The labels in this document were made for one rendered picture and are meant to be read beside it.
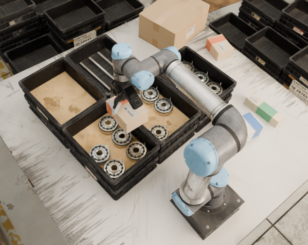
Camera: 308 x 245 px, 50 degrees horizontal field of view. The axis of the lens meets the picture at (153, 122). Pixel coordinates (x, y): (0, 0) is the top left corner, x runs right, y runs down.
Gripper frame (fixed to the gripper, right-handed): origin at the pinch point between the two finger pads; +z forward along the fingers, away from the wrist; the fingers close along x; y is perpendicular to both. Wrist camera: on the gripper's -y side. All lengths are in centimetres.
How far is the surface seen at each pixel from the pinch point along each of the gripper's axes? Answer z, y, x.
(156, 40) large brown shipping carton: 33, 55, -64
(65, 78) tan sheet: 26, 55, 5
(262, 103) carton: 34, -23, -81
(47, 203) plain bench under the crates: 40, 1, 49
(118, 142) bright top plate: 23.7, 0.5, 5.8
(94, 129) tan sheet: 26.6, 16.2, 10.4
